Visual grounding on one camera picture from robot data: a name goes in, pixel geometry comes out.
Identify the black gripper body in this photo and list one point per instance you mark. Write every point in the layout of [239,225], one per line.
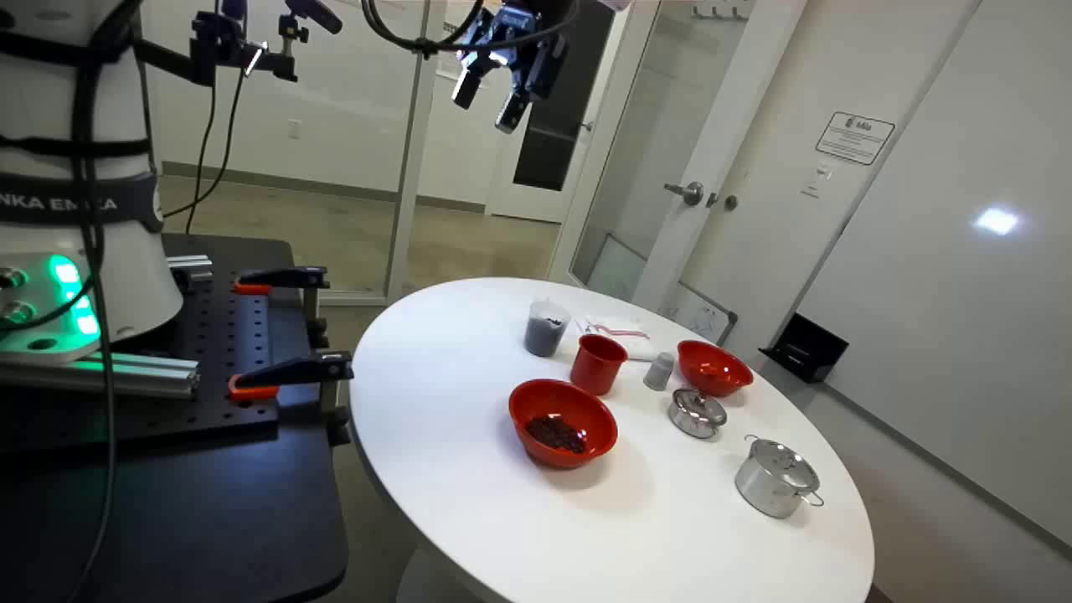
[520,37]

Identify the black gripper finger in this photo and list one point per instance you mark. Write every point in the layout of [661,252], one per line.
[469,82]
[517,108]

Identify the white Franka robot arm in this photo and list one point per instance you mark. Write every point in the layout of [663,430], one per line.
[69,245]

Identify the clear plastic cup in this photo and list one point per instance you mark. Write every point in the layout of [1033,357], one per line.
[544,318]

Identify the silver door lock knob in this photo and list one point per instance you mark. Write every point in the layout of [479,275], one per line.
[725,203]

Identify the white cloth red stripes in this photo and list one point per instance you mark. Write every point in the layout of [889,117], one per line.
[624,332]

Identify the black orange bar clamp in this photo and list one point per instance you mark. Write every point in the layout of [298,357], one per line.
[289,370]
[278,275]

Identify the small grey shaker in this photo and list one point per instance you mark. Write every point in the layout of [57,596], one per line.
[659,373]

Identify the red bowl holding beans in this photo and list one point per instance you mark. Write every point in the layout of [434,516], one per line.
[548,408]

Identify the empty red bowl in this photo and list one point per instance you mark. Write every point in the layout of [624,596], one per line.
[711,370]

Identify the white paper door sign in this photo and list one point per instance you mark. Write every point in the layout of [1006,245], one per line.
[857,137]

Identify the small metal bowl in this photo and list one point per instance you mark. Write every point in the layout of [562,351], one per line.
[697,414]

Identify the black perforated mounting table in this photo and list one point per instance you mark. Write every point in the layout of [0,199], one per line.
[169,505]

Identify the white glass partition post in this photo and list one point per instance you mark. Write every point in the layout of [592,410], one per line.
[409,145]

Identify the black camera on mount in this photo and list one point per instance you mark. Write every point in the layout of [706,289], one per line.
[239,37]

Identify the black wall box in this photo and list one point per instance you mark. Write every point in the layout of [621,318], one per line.
[805,351]

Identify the aluminium rail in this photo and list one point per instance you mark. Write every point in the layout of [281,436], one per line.
[111,373]

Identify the white table pedestal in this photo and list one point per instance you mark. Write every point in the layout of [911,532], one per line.
[431,580]

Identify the white wall whiteboard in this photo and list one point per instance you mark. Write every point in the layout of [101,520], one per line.
[950,336]

